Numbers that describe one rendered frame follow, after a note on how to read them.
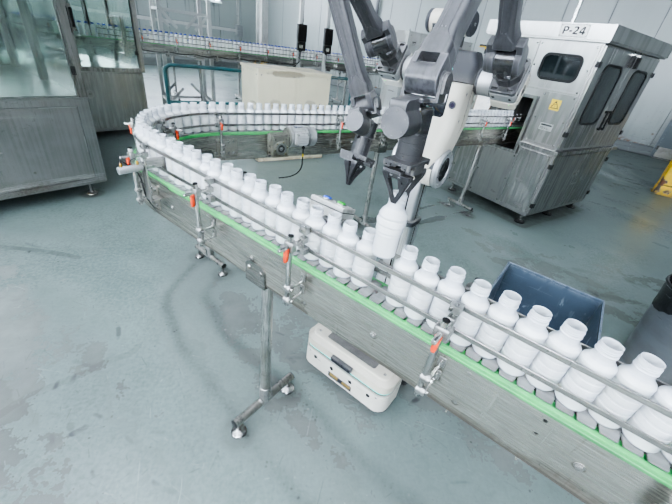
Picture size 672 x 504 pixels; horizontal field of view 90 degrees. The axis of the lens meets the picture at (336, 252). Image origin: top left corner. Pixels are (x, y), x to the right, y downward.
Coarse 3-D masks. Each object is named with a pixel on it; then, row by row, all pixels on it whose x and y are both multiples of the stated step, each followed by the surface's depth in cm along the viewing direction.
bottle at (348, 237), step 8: (344, 224) 89; (352, 224) 91; (344, 232) 89; (352, 232) 89; (344, 240) 89; (352, 240) 89; (336, 248) 93; (352, 248) 90; (336, 256) 93; (344, 256) 91; (352, 256) 92; (344, 264) 93; (352, 264) 94; (336, 272) 95
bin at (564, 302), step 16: (512, 272) 127; (528, 272) 123; (496, 288) 126; (512, 288) 129; (528, 288) 125; (544, 288) 122; (560, 288) 118; (528, 304) 127; (544, 304) 124; (560, 304) 120; (576, 304) 117; (592, 304) 114; (560, 320) 122; (592, 320) 112; (592, 336) 102
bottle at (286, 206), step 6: (282, 192) 101; (288, 192) 102; (282, 198) 100; (288, 198) 100; (282, 204) 101; (288, 204) 101; (282, 210) 101; (288, 210) 101; (276, 222) 106; (282, 222) 102; (288, 222) 103; (276, 228) 106; (282, 228) 104; (288, 228) 104; (276, 240) 107; (282, 240) 106
